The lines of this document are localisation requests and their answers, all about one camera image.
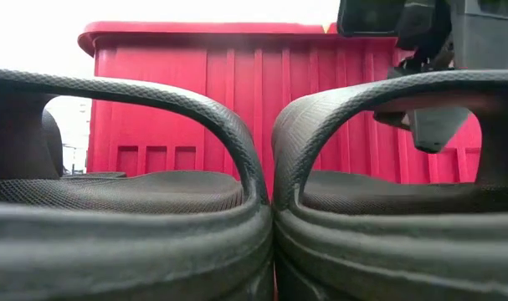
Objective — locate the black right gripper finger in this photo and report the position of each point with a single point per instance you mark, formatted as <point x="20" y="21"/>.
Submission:
<point x="437" y="129"/>

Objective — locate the red plastic bin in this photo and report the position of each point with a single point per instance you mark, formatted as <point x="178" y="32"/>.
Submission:
<point x="237" y="62"/>

